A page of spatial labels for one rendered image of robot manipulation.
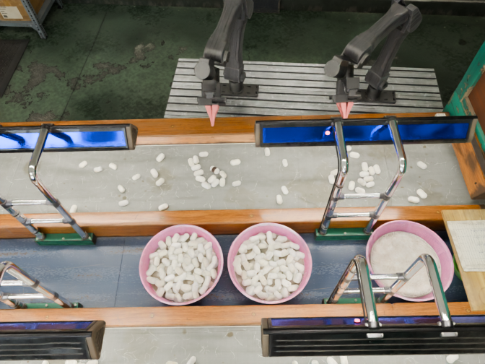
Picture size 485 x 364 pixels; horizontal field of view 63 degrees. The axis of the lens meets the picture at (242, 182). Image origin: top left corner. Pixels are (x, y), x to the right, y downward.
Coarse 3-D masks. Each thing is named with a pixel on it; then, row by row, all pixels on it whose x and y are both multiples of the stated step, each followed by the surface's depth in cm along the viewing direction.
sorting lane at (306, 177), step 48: (192, 144) 153; (240, 144) 153; (384, 144) 151; (432, 144) 151; (0, 192) 144; (96, 192) 143; (144, 192) 143; (192, 192) 142; (240, 192) 142; (288, 192) 141; (432, 192) 140
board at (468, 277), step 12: (444, 216) 131; (456, 216) 131; (468, 216) 131; (480, 216) 130; (456, 252) 124; (468, 276) 120; (480, 276) 120; (468, 288) 118; (480, 288) 118; (468, 300) 117; (480, 300) 116
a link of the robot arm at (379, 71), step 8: (408, 16) 140; (392, 32) 147; (400, 32) 144; (408, 32) 146; (392, 40) 148; (400, 40) 147; (384, 48) 152; (392, 48) 150; (384, 56) 153; (392, 56) 153; (376, 64) 157; (384, 64) 155; (368, 72) 161; (376, 72) 159; (384, 72) 157; (368, 80) 163; (376, 80) 160; (376, 88) 162
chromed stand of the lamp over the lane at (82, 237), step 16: (48, 128) 111; (32, 160) 104; (32, 176) 104; (48, 192) 110; (16, 208) 120; (64, 208) 119; (32, 224) 129; (48, 240) 136; (64, 240) 136; (80, 240) 136
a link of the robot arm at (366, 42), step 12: (396, 0) 136; (396, 12) 135; (408, 12) 135; (420, 12) 137; (384, 24) 135; (396, 24) 137; (408, 24) 139; (360, 36) 135; (372, 36) 134; (384, 36) 137; (348, 48) 136; (360, 48) 134; (372, 48) 136
